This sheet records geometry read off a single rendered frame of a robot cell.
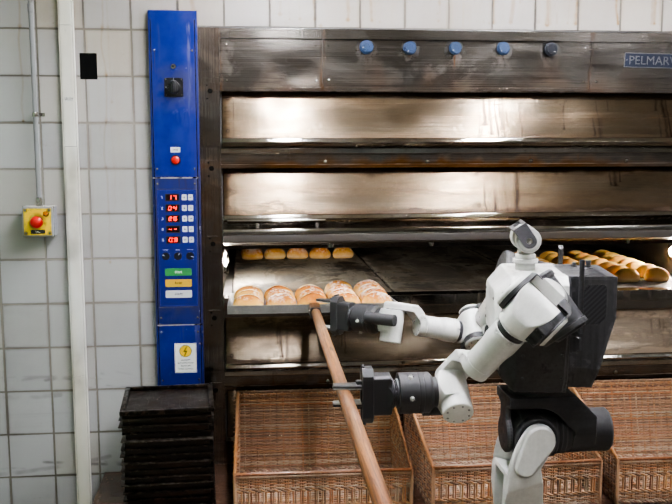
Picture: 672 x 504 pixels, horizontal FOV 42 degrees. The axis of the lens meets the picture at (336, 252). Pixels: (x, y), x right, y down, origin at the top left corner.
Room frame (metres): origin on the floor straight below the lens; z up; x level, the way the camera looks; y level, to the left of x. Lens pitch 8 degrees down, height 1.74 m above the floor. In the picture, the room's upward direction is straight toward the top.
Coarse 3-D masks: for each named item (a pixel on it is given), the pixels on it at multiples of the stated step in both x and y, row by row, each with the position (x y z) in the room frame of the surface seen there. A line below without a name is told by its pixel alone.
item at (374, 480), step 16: (320, 320) 2.51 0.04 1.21; (320, 336) 2.34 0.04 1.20; (336, 368) 1.99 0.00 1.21; (352, 400) 1.75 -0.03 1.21; (352, 416) 1.65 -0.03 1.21; (352, 432) 1.57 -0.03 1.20; (368, 448) 1.47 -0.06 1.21; (368, 464) 1.40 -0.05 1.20; (368, 480) 1.35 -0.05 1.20; (384, 480) 1.35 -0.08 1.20; (384, 496) 1.27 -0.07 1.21
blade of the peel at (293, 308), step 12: (228, 300) 2.90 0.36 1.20; (264, 300) 2.97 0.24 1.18; (228, 312) 2.76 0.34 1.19; (240, 312) 2.76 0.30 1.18; (252, 312) 2.76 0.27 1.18; (264, 312) 2.77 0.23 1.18; (276, 312) 2.77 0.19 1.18; (288, 312) 2.77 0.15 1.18; (300, 312) 2.78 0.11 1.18; (324, 312) 2.79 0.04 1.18
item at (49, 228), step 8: (24, 208) 2.90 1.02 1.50; (32, 208) 2.90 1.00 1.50; (40, 208) 2.90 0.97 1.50; (48, 208) 2.90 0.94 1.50; (56, 208) 2.97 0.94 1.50; (24, 216) 2.90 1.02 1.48; (32, 216) 2.90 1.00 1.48; (40, 216) 2.90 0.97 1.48; (48, 216) 2.90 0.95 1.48; (56, 216) 2.96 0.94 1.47; (24, 224) 2.90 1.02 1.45; (48, 224) 2.90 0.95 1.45; (56, 224) 2.96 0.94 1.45; (24, 232) 2.89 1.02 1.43; (32, 232) 2.90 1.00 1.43; (40, 232) 2.90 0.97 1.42; (48, 232) 2.90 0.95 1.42; (56, 232) 2.95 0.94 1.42
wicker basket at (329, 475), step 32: (256, 416) 3.00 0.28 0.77; (288, 416) 3.00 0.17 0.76; (320, 416) 3.01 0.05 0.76; (384, 416) 3.03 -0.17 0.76; (256, 448) 2.96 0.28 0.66; (288, 448) 2.97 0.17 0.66; (320, 448) 2.98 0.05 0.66; (384, 448) 3.00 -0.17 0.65; (256, 480) 2.56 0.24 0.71; (288, 480) 2.56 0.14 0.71; (320, 480) 2.57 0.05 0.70; (352, 480) 2.58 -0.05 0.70
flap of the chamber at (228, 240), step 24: (240, 240) 2.89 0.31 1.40; (264, 240) 2.90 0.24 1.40; (288, 240) 2.91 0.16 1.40; (312, 240) 2.92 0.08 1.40; (336, 240) 2.93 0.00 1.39; (360, 240) 2.93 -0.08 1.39; (384, 240) 2.94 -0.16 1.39; (408, 240) 2.95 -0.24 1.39; (432, 240) 2.97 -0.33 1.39; (456, 240) 3.00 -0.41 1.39; (480, 240) 3.03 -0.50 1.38; (504, 240) 3.07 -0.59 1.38; (552, 240) 3.14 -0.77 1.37; (576, 240) 3.17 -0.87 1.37; (600, 240) 3.21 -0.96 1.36
